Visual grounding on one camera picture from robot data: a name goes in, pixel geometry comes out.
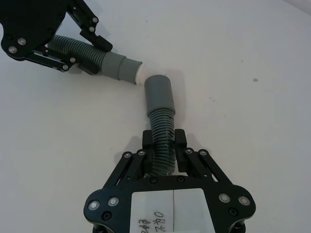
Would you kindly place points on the white plastic pipe connector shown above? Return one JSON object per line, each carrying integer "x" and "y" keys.
{"x": 146, "y": 72}

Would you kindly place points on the white table cloth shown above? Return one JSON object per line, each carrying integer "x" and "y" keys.
{"x": 243, "y": 97}

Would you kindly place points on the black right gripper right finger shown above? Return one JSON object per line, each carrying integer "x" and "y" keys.
{"x": 199, "y": 165}

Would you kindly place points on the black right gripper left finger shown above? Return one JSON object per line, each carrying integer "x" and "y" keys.
{"x": 136, "y": 167}

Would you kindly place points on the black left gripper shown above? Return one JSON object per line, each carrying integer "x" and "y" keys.
{"x": 26, "y": 21}

